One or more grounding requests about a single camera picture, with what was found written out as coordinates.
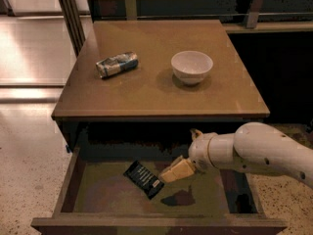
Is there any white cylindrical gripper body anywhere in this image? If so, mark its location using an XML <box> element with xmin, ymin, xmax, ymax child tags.
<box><xmin>188</xmin><ymin>132</ymin><xmax>216</xmax><ymax>172</ymax></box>

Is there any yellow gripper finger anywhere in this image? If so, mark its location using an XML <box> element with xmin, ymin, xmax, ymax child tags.
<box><xmin>190</xmin><ymin>128</ymin><xmax>202</xmax><ymax>140</ymax></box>
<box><xmin>159</xmin><ymin>156</ymin><xmax>196</xmax><ymax>183</ymax></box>

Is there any dark blue rxbar wrapper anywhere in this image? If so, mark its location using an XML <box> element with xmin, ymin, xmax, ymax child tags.
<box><xmin>123</xmin><ymin>161</ymin><xmax>164</xmax><ymax>200</ymax></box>

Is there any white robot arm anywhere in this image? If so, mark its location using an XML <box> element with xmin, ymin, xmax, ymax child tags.
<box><xmin>159</xmin><ymin>122</ymin><xmax>313</xmax><ymax>188</ymax></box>

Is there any brown wooden cabinet counter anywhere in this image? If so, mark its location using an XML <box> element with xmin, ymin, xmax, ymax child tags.
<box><xmin>51</xmin><ymin>19</ymin><xmax>271</xmax><ymax>155</ymax></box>

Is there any open top drawer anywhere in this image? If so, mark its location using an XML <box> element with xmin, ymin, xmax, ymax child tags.
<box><xmin>30</xmin><ymin>138</ymin><xmax>289</xmax><ymax>235</ymax></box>

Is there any white ceramic bowl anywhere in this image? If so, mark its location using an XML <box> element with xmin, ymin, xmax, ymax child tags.
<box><xmin>171</xmin><ymin>51</ymin><xmax>213</xmax><ymax>85</ymax></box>

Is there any blue white crushed can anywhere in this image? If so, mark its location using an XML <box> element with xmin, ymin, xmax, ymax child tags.
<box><xmin>96</xmin><ymin>52</ymin><xmax>138</xmax><ymax>78</ymax></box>

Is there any wooden rail background shelf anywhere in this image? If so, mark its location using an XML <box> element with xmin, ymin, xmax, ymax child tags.
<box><xmin>87</xmin><ymin>0</ymin><xmax>313</xmax><ymax>33</ymax></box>

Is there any metal frame post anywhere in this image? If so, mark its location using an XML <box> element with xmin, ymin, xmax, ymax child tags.
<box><xmin>59</xmin><ymin>0</ymin><xmax>85</xmax><ymax>56</ymax></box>

